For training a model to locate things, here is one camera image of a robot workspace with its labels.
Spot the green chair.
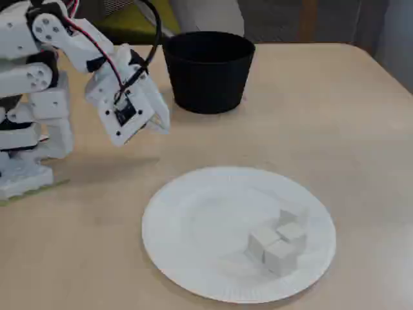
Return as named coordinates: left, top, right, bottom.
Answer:
left=92, top=0, right=181, bottom=37

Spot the black pot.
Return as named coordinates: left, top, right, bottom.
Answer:
left=162, top=31, right=256, bottom=114

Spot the wooden post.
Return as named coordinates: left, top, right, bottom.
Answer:
left=298, top=0, right=317, bottom=43

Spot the grey chair back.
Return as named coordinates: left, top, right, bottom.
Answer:
left=168, top=0, right=246, bottom=37

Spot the white paper plate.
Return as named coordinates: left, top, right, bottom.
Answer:
left=141, top=165, right=337, bottom=304

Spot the white block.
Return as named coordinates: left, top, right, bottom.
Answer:
left=276, top=222, right=307, bottom=251
left=279, top=209, right=310, bottom=227
left=263, top=241, right=298, bottom=277
left=247, top=227, right=281, bottom=261

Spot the green robot base plate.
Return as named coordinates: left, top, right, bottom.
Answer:
left=0, top=178, right=71, bottom=207

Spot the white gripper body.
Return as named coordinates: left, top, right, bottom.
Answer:
left=84, top=43, right=156, bottom=110

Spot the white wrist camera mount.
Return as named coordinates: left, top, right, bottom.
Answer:
left=97, top=91, right=156, bottom=148

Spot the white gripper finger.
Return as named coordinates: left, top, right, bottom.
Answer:
left=141, top=74, right=171, bottom=135

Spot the black camera cable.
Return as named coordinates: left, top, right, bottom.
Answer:
left=114, top=0, right=162, bottom=101

